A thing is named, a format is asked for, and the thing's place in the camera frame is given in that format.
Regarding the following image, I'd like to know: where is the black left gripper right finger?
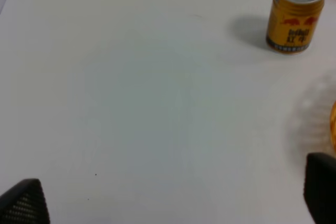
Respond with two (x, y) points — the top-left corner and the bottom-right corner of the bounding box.
(303, 153), (335, 223)

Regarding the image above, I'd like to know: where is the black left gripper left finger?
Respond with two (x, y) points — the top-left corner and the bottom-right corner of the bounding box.
(1, 178), (50, 224)

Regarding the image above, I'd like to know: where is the gold energy drink can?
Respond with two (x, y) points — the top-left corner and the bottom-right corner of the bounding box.
(266, 0), (324, 54)

